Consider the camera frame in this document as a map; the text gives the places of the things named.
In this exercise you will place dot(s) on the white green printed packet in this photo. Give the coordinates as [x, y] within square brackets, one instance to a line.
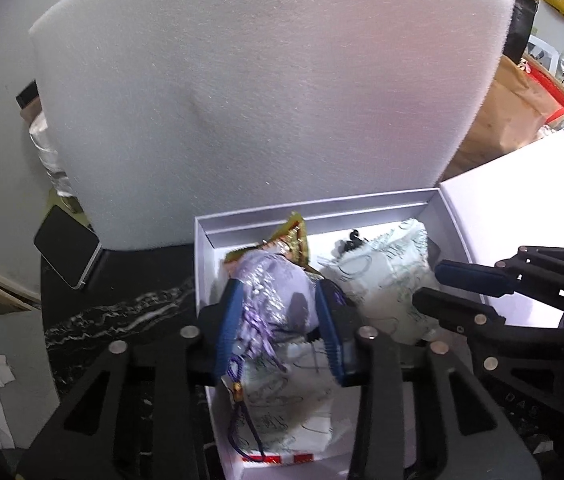
[302, 400]
[391, 280]

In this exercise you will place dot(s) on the brown paper bag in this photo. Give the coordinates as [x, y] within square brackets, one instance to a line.
[501, 120]

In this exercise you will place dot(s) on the black package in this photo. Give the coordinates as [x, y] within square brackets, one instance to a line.
[524, 30]

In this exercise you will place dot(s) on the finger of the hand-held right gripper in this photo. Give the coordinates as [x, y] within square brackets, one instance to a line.
[456, 312]
[471, 276]

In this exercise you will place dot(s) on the white foam board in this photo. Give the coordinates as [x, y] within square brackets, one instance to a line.
[262, 85]

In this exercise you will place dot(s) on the white paper leaflet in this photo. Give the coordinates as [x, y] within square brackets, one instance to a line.
[541, 55]

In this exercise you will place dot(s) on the white plastic wrapped bundle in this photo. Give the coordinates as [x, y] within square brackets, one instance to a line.
[49, 160]

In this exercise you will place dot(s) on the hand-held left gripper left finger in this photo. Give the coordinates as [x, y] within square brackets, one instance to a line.
[229, 330]

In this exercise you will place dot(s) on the gold red snack packet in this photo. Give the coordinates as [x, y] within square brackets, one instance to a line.
[294, 240]

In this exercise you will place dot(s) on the purple tassel pouch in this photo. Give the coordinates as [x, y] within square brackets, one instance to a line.
[277, 285]

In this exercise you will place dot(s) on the white gift box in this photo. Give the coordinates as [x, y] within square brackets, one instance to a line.
[511, 210]

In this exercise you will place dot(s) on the large red packet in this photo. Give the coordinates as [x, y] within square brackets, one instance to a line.
[549, 90]

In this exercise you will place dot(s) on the red white snack packet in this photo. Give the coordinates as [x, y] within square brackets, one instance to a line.
[277, 458]

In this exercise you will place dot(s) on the black smartphone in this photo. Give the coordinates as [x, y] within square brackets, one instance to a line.
[64, 245]

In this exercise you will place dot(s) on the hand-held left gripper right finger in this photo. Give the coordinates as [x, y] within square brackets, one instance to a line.
[337, 340]

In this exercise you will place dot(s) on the black hair claw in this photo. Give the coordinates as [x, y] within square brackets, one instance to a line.
[353, 240]

